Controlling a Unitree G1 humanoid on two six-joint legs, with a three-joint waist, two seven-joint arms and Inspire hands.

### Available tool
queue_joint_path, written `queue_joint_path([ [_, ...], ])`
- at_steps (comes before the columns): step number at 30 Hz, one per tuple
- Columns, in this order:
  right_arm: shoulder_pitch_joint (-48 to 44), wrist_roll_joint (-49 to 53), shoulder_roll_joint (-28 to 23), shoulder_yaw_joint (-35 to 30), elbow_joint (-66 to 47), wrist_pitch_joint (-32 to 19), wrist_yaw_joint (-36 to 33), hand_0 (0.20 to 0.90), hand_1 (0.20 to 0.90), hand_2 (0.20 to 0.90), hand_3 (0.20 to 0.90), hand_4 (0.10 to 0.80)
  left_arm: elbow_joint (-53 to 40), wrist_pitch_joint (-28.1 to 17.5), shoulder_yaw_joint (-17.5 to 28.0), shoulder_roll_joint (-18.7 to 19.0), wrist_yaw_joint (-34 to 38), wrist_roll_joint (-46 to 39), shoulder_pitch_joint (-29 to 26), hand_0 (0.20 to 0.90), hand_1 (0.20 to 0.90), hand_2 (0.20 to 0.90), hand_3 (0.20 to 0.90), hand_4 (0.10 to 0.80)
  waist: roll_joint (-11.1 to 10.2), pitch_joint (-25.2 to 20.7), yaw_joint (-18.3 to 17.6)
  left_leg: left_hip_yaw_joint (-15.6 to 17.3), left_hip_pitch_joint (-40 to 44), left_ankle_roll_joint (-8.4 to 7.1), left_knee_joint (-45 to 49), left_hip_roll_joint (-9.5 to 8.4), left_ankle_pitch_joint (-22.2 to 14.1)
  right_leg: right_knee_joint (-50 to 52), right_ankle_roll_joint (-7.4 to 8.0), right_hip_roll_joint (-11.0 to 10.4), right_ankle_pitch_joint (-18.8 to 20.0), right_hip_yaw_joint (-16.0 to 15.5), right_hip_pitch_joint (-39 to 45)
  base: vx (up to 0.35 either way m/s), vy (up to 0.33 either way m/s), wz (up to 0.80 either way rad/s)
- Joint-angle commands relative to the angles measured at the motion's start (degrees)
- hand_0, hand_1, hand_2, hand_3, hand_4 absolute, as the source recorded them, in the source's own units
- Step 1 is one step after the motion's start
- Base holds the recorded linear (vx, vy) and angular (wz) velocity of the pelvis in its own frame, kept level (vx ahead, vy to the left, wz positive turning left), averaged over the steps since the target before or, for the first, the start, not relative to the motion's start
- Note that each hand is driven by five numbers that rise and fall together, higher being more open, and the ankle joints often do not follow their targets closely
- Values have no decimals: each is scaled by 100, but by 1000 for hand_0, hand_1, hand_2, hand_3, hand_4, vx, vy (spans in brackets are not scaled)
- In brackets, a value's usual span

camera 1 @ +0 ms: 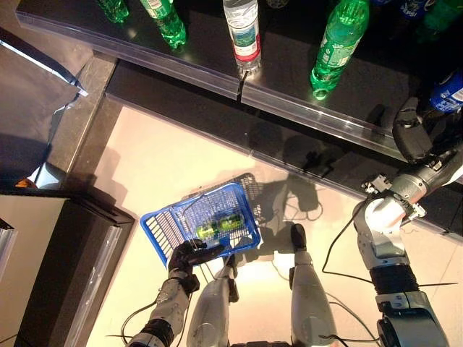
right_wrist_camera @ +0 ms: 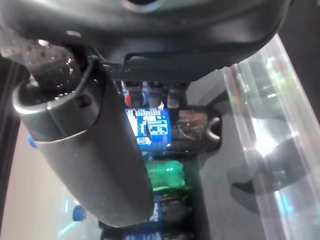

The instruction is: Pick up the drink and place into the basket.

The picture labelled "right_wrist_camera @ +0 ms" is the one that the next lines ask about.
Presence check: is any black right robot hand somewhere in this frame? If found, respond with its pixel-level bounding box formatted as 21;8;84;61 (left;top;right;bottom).
0;0;293;228

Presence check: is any Pepsi cola bottle blue cap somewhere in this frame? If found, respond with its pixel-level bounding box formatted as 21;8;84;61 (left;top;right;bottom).
123;86;133;107
124;106;223;153

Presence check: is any dark green soda bottle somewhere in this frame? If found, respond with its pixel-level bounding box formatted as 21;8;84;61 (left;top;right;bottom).
146;159;187;192

